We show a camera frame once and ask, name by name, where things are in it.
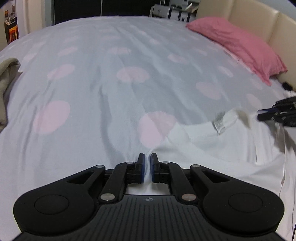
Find white t-shirt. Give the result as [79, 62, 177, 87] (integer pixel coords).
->
[138, 109, 295, 240]

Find white crumpled garment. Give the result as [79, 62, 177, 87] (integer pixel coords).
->
[284, 90, 296, 98]

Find black garment by headboard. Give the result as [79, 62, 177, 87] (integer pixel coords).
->
[281, 82, 293, 91]

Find pink pillow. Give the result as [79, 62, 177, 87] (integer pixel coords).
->
[186, 16, 287, 86]

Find beige leather headboard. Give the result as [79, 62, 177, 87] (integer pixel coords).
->
[196, 0, 296, 89]

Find grey polka dot bedsheet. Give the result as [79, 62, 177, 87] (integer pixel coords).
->
[1, 16, 284, 240]

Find white nightstand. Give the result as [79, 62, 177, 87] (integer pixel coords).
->
[149, 2, 199, 23]

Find beige folded trousers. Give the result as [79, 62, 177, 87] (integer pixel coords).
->
[0, 58, 21, 131]

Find black sliding wardrobe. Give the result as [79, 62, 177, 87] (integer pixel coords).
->
[53, 0, 160, 24]

